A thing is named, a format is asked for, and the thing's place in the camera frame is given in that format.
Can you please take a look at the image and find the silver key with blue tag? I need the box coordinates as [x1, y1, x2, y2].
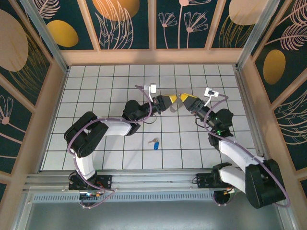
[147, 138, 161, 151]

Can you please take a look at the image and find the grey metal panel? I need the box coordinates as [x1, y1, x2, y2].
[24, 202, 288, 230]

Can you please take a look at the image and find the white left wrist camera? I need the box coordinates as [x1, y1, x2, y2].
[145, 83, 158, 101]

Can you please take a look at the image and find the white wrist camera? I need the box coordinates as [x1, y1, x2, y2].
[145, 83, 158, 101]
[203, 88, 219, 107]

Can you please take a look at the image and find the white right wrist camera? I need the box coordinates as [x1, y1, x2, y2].
[203, 88, 219, 107]

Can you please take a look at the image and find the aluminium side rail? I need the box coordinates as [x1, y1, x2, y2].
[234, 69, 272, 170]

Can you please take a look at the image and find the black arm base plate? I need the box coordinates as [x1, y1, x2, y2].
[196, 172, 218, 189]
[69, 174, 113, 191]

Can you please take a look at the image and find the aluminium mounting rail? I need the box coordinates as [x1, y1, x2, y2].
[23, 169, 285, 192]

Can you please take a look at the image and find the small circuit board with wires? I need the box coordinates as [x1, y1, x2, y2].
[79, 190, 106, 200]
[213, 188, 240, 206]

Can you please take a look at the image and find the grey slotted cable duct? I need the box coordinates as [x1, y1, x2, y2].
[32, 193, 216, 203]

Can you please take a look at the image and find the aluminium frame post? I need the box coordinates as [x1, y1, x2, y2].
[236, 0, 282, 71]
[19, 0, 70, 72]

